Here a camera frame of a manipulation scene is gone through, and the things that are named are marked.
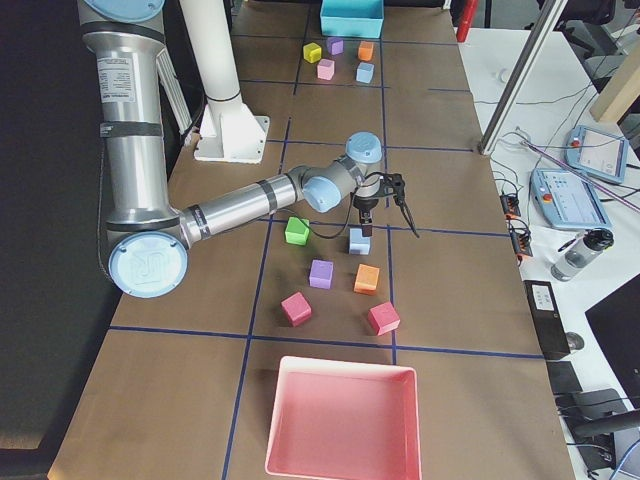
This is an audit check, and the teal plastic bin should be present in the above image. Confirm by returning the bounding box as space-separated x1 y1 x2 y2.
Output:
320 0 384 39

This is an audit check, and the light blue block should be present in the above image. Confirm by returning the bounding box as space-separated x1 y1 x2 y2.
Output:
349 228 371 255
356 62 375 84

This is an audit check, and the teach pendant far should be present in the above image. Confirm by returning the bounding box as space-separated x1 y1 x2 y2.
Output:
565 125 629 185

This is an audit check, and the green foam block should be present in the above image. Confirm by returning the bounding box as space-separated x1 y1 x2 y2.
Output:
284 216 310 246

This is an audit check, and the white mounting post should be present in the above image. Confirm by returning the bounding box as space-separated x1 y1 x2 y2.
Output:
180 0 270 164

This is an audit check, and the red foam block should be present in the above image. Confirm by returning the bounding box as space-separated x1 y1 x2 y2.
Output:
367 301 401 336

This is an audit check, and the yellow foam block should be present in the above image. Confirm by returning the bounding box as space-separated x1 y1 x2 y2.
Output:
302 42 322 64

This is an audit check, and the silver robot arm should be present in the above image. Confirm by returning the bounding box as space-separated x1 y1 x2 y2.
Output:
78 1 392 298

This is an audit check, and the purple foam block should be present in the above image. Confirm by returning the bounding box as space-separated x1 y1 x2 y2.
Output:
326 37 344 56
309 259 334 289

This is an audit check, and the orange foam block right side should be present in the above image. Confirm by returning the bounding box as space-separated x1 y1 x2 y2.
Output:
353 264 380 295

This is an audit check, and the purple foam block right side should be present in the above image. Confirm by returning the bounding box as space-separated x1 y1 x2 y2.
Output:
309 259 334 289

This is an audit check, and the teach pendant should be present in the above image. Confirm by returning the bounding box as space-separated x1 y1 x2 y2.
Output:
530 168 612 230
565 125 629 185

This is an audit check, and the magenta foam block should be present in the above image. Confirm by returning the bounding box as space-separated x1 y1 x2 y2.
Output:
280 292 312 327

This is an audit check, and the pink plastic bin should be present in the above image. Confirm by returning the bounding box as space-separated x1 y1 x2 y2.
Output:
265 356 422 479

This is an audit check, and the black box device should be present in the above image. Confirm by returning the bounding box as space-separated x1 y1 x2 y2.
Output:
523 280 570 360

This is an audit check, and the teach pendant near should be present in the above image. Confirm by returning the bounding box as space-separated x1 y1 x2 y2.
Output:
530 168 612 230

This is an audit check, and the pink foam block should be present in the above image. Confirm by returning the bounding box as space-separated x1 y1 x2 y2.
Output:
316 58 335 81

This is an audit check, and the clear water bottle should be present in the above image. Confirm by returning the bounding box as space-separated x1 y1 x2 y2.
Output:
550 228 614 282

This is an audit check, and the aluminium frame post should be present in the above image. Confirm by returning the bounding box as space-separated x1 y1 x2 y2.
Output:
478 0 568 155

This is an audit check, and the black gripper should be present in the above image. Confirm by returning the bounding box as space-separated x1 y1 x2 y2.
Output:
352 172 388 237

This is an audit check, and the red cylinder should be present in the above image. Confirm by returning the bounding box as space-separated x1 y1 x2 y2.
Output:
456 0 478 43

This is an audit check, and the purple foam block left side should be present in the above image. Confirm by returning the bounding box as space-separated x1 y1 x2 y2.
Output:
326 37 344 56

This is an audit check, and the orange foam block left side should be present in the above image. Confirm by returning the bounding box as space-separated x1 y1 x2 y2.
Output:
357 41 375 62

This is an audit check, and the orange foam block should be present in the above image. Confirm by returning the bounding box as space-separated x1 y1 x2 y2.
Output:
353 264 380 295
357 41 375 62

